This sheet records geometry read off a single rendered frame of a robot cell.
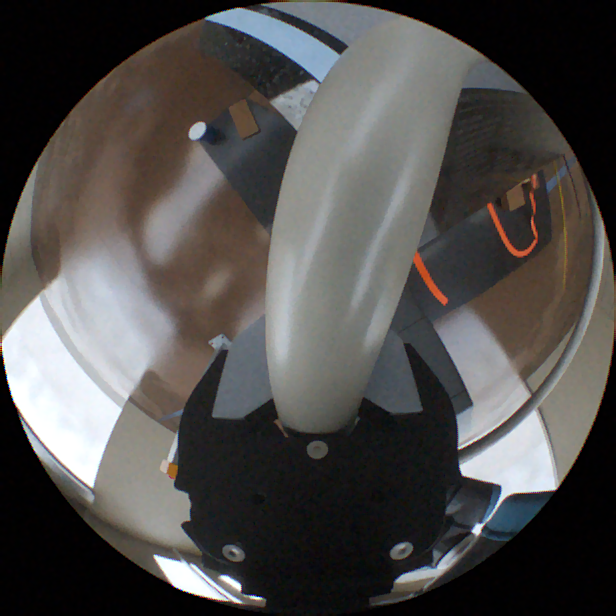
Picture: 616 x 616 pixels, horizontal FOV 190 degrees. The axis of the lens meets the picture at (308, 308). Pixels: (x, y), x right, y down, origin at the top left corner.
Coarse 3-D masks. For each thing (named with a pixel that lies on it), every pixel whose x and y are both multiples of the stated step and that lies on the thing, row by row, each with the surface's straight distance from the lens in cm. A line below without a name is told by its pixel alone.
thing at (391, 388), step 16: (384, 352) 9; (400, 352) 9; (384, 368) 9; (400, 368) 9; (368, 384) 8; (384, 384) 8; (400, 384) 8; (368, 400) 7; (384, 400) 8; (400, 400) 8; (416, 400) 8; (368, 416) 8; (384, 416) 8
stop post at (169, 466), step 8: (224, 336) 154; (216, 344) 165; (224, 344) 159; (216, 352) 154; (176, 440) 127; (176, 448) 123; (168, 456) 130; (176, 456) 123; (168, 464) 120; (176, 464) 124; (168, 472) 120; (176, 472) 122
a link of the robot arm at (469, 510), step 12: (468, 480) 76; (480, 480) 78; (468, 492) 73; (480, 492) 74; (492, 492) 75; (456, 504) 74; (468, 504) 73; (480, 504) 74; (492, 504) 75; (456, 516) 74; (468, 516) 74; (480, 516) 76; (468, 528) 76
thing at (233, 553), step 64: (256, 448) 6; (320, 448) 6; (384, 448) 6; (192, 512) 7; (256, 512) 6; (320, 512) 6; (384, 512) 6; (256, 576) 6; (320, 576) 6; (384, 576) 6
